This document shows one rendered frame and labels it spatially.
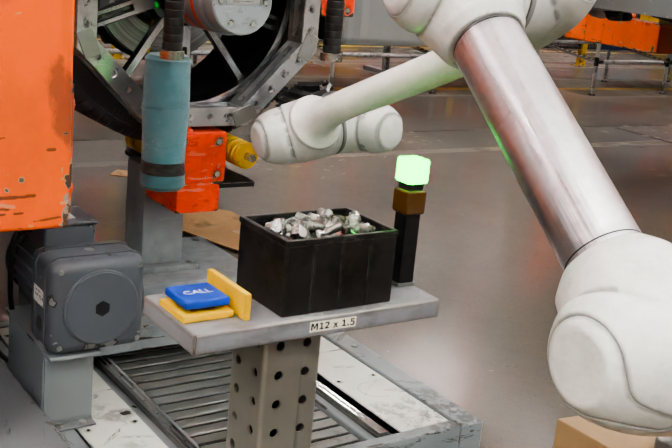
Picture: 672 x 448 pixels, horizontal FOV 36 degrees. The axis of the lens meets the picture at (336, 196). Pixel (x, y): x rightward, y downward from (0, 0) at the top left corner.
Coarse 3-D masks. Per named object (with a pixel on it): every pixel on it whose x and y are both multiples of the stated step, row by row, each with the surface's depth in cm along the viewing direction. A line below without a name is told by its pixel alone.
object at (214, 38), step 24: (144, 0) 213; (288, 0) 230; (264, 24) 230; (144, 48) 216; (216, 48) 226; (240, 48) 240; (264, 48) 232; (192, 72) 244; (216, 72) 238; (240, 72) 230; (192, 96) 228; (216, 96) 226
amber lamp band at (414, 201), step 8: (400, 192) 166; (408, 192) 164; (416, 192) 165; (424, 192) 166; (400, 200) 166; (408, 200) 165; (416, 200) 165; (424, 200) 166; (392, 208) 168; (400, 208) 166; (408, 208) 165; (416, 208) 166; (424, 208) 167
